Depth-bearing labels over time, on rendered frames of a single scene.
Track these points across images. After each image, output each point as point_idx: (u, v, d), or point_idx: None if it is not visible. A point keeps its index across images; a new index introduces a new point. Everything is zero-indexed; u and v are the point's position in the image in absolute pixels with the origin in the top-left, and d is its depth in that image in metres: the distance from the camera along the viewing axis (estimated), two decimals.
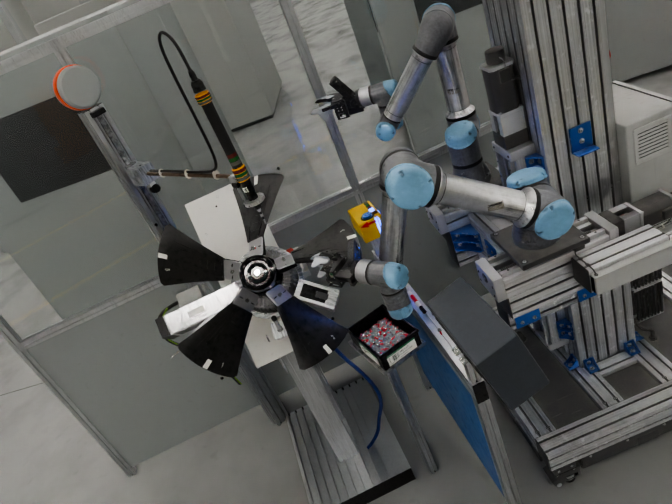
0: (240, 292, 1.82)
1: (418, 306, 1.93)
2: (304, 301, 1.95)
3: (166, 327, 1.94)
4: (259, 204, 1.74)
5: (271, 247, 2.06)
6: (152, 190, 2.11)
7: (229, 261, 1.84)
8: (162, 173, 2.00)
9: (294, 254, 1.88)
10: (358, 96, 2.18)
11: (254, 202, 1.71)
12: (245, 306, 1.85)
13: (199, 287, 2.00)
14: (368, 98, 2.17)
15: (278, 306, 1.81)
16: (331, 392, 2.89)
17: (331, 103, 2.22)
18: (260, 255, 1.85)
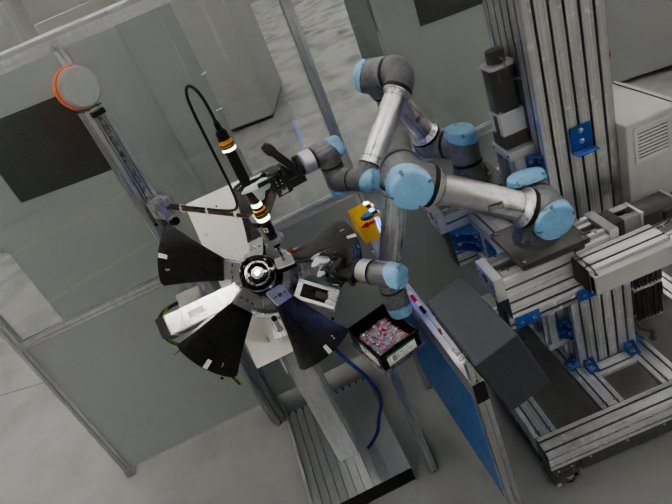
0: (240, 292, 1.82)
1: (418, 306, 1.93)
2: (304, 301, 1.95)
3: (166, 327, 1.94)
4: (278, 243, 1.82)
5: (271, 247, 2.06)
6: (172, 223, 2.19)
7: (229, 261, 1.84)
8: (182, 208, 2.08)
9: (294, 254, 1.88)
10: (300, 160, 1.74)
11: (274, 242, 1.79)
12: (245, 306, 1.85)
13: (199, 287, 2.00)
14: (314, 159, 1.74)
15: (278, 306, 1.81)
16: (331, 392, 2.89)
17: (267, 176, 1.71)
18: (260, 255, 1.85)
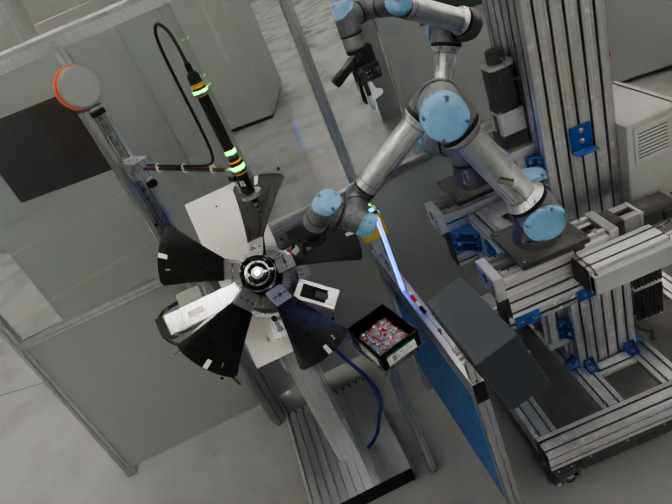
0: (240, 292, 1.82)
1: (418, 306, 1.93)
2: (304, 301, 1.95)
3: (166, 327, 1.94)
4: (256, 198, 1.73)
5: (271, 247, 2.06)
6: (149, 185, 2.10)
7: (229, 261, 1.84)
8: (159, 168, 1.99)
9: (294, 255, 1.88)
10: (352, 51, 1.84)
11: (251, 196, 1.70)
12: (245, 306, 1.85)
13: (199, 287, 2.00)
14: (353, 38, 1.81)
15: (278, 306, 1.81)
16: (331, 392, 2.89)
17: (362, 84, 1.90)
18: (260, 255, 1.85)
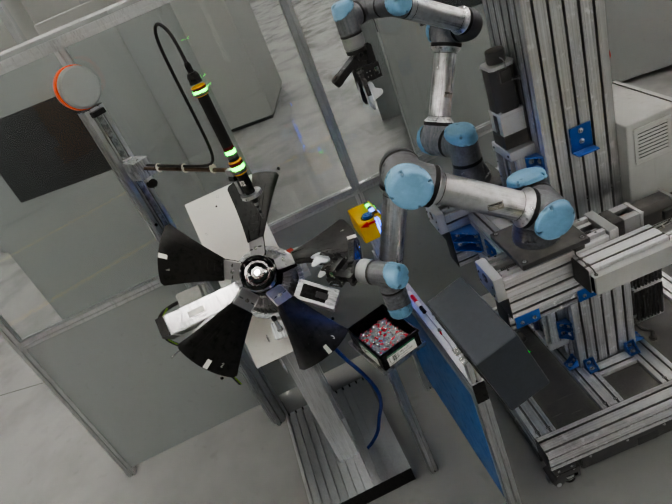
0: (236, 263, 1.84)
1: (418, 306, 1.93)
2: (304, 301, 1.95)
3: (166, 327, 1.94)
4: (256, 198, 1.73)
5: (271, 247, 2.06)
6: (149, 185, 2.10)
7: (262, 242, 1.85)
8: (159, 168, 1.99)
9: (289, 301, 1.85)
10: (352, 51, 1.84)
11: (251, 196, 1.70)
12: (226, 271, 1.88)
13: (199, 287, 2.00)
14: (353, 38, 1.81)
15: (233, 303, 1.82)
16: (331, 392, 2.89)
17: (362, 84, 1.90)
18: (276, 268, 1.84)
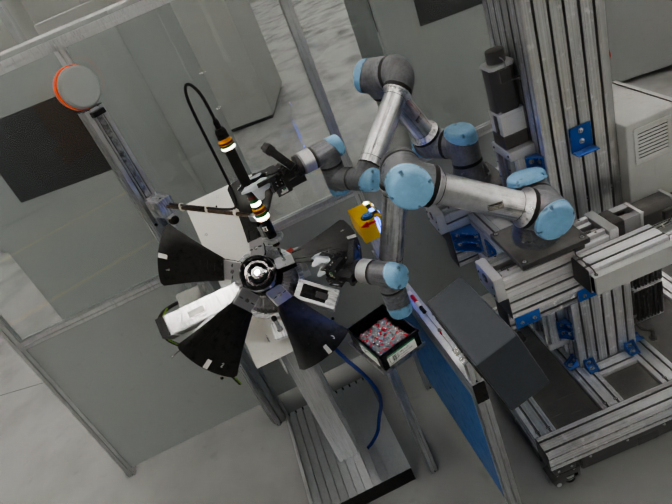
0: (236, 263, 1.84)
1: (418, 306, 1.93)
2: (304, 301, 1.95)
3: (166, 327, 1.94)
4: (278, 242, 1.82)
5: (271, 247, 2.06)
6: (171, 222, 2.19)
7: (262, 242, 1.85)
8: (182, 207, 2.08)
9: (289, 301, 1.85)
10: (300, 160, 1.74)
11: (273, 241, 1.79)
12: (226, 271, 1.88)
13: (199, 287, 2.00)
14: (314, 159, 1.74)
15: (233, 303, 1.82)
16: (331, 392, 2.89)
17: (267, 176, 1.71)
18: (276, 267, 1.84)
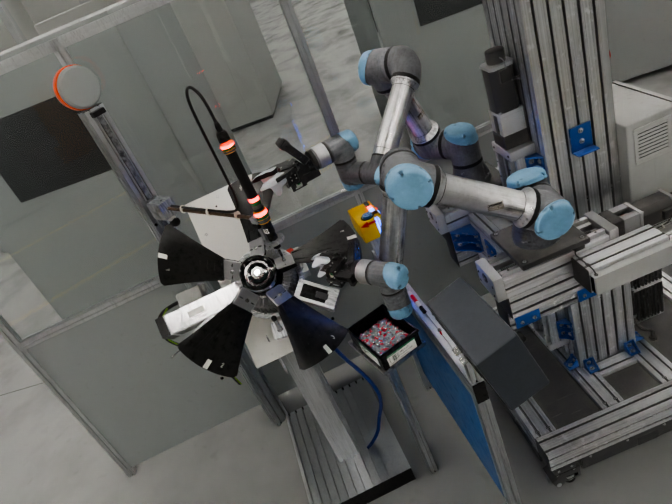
0: (236, 263, 1.84)
1: (418, 306, 1.93)
2: (304, 301, 1.95)
3: (166, 327, 1.94)
4: (279, 244, 1.82)
5: (271, 247, 2.06)
6: (173, 224, 2.19)
7: (262, 242, 1.85)
8: (183, 209, 2.08)
9: (289, 301, 1.85)
10: (314, 155, 1.75)
11: (274, 243, 1.79)
12: (226, 271, 1.88)
13: (199, 287, 2.00)
14: (328, 154, 1.75)
15: (233, 303, 1.82)
16: (331, 392, 2.89)
17: (283, 171, 1.72)
18: (276, 267, 1.84)
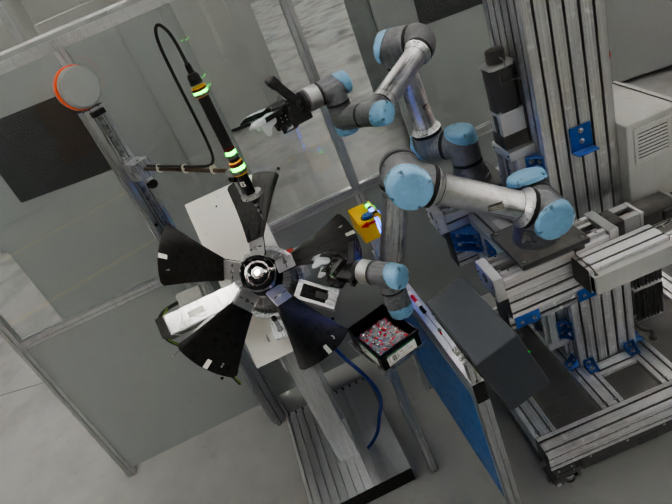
0: (236, 263, 1.84)
1: (418, 306, 1.93)
2: (304, 301, 1.95)
3: (166, 327, 1.94)
4: (256, 199, 1.73)
5: (271, 247, 2.06)
6: (149, 186, 2.10)
7: (262, 242, 1.85)
8: (159, 168, 1.99)
9: (289, 301, 1.85)
10: (306, 95, 1.67)
11: (251, 197, 1.70)
12: (226, 271, 1.88)
13: (199, 287, 2.00)
14: (320, 94, 1.67)
15: (233, 303, 1.82)
16: (331, 392, 2.89)
17: (273, 110, 1.64)
18: (278, 271, 1.84)
